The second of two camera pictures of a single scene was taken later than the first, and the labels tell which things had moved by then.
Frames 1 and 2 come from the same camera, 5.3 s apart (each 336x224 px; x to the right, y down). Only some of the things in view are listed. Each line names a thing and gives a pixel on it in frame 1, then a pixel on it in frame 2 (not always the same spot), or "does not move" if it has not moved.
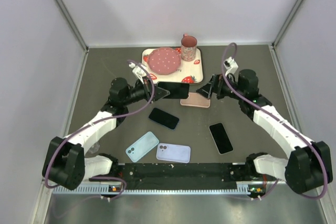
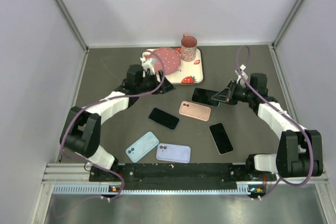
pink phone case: x=195 y=99 -> x=194 y=110
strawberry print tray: x=191 y=71 does not move
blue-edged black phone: x=164 y=118 does not move
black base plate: x=184 y=176 does not move
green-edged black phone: x=177 y=90 -> x=204 y=96
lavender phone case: x=173 y=152 does not move
